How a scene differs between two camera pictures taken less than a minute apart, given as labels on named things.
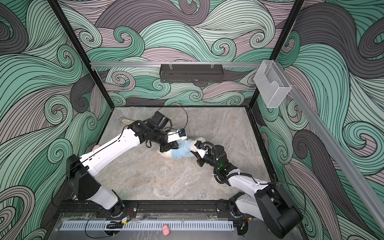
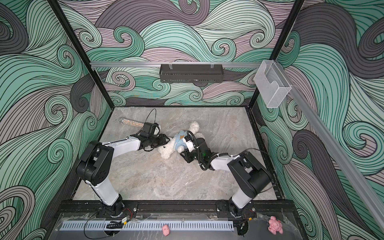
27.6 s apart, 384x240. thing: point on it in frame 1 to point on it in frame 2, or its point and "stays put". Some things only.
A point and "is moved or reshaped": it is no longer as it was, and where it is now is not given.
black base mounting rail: [161, 208] stays put
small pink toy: [166, 230] stays put
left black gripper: [169, 146] to [162, 137]
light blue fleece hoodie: [184, 150] is moved or reshaped
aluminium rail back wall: [173, 64] stays put
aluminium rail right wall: [336, 147] stays put
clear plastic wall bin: [272, 83] stays put
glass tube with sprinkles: [125, 121] stays put
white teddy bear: [168, 153] is moved or reshaped
